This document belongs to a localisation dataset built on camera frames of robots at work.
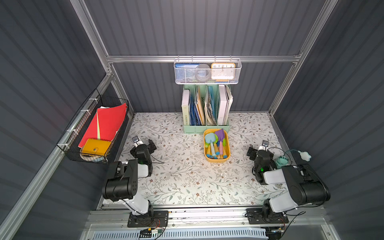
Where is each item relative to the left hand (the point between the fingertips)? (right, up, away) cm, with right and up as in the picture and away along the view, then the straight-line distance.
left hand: (141, 142), depth 92 cm
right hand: (+77, -3, -1) cm, 77 cm away
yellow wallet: (-9, +1, -28) cm, 29 cm away
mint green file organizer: (+41, +23, +4) cm, 47 cm away
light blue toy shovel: (+44, +2, +7) cm, 45 cm away
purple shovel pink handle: (+51, +4, +9) cm, 52 cm away
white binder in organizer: (+52, +25, +1) cm, 57 cm away
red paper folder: (-11, +12, -19) cm, 24 cm away
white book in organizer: (+28, +22, -3) cm, 36 cm away
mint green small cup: (+83, -10, -8) cm, 84 cm away
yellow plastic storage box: (+48, -2, +2) cm, 48 cm away
